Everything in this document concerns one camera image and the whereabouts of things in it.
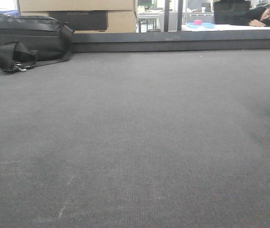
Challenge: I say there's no black fabric shoulder bag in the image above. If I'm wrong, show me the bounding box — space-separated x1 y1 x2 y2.
0 14 74 73

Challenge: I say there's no large cardboard box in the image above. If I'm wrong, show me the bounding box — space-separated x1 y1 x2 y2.
21 10 137 33

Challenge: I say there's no pink tape roll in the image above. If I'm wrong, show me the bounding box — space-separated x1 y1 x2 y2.
194 19 203 26

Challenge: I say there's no light blue tray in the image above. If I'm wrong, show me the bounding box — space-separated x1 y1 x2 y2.
186 22 215 29

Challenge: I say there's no black vertical pole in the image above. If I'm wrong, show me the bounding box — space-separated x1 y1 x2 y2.
177 0 184 31

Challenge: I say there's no black office chair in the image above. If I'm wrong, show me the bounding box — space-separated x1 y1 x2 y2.
213 0 251 24

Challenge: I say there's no upper cardboard box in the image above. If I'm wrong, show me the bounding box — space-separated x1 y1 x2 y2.
19 0 138 12

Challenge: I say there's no dark raised platform edge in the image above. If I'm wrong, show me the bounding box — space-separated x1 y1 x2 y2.
72 27 270 53

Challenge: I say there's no person sleeping on table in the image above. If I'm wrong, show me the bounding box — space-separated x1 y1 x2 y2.
229 5 270 27

